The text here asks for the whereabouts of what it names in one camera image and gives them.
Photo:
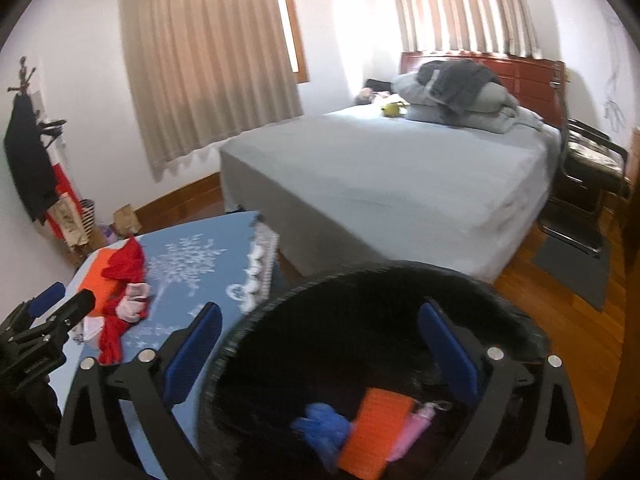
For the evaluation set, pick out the black office chair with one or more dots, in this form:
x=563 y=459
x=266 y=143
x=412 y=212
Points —
x=590 y=166

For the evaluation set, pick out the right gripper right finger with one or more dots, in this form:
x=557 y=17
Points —
x=524 y=422

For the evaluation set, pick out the canvas tote bag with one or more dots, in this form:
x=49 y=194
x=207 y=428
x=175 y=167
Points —
x=64 y=215

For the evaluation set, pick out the red hanging garment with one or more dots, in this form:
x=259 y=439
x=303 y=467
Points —
x=62 y=186

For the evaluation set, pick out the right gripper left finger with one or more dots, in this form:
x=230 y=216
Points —
x=94 y=441

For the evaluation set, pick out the dark grey folded blanket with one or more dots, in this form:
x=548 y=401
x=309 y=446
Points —
x=455 y=84

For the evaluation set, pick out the pink plush toy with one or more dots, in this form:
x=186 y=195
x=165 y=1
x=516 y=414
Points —
x=365 y=96

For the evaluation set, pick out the white medicine box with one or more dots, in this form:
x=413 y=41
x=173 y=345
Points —
x=91 y=329

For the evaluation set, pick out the black-lined trash bin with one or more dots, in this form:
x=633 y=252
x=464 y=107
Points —
x=329 y=340

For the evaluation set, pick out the red cloth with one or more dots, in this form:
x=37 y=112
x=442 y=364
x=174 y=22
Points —
x=126 y=266

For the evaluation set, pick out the green plush toy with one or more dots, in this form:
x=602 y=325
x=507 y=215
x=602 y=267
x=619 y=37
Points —
x=394 y=109

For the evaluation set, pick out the beige curtain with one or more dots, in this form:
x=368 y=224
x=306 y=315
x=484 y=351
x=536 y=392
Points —
x=502 y=27
x=202 y=71

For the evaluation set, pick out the red wooden headboard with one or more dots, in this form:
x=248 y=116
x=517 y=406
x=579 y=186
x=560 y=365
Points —
x=537 y=84

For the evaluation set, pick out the left beige curtain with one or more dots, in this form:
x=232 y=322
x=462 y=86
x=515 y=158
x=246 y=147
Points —
x=202 y=71

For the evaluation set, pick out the right beige curtain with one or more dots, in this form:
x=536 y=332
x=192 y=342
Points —
x=502 y=27

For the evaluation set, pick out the orange bubble wrap square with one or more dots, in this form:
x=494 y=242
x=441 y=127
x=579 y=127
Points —
x=103 y=288

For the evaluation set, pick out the grey bed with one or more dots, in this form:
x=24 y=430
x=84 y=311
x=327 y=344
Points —
x=354 y=186

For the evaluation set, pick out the black hanging jacket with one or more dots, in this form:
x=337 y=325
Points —
x=33 y=178

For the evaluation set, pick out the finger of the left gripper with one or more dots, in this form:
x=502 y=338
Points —
x=48 y=298
x=62 y=321

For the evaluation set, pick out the striped basket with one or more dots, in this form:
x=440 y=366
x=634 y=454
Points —
x=88 y=215

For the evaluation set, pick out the grey pillow stack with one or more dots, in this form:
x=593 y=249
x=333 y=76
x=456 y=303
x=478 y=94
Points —
x=492 y=108

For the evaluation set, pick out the wooden coat rack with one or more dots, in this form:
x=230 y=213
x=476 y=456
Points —
x=33 y=133

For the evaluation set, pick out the blue glove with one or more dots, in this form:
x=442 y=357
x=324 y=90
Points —
x=325 y=431

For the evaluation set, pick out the brown paper bag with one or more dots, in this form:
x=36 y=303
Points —
x=126 y=222

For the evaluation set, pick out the pink cloth piece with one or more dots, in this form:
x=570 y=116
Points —
x=415 y=424

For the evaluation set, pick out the pink sock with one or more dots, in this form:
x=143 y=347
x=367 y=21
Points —
x=132 y=307

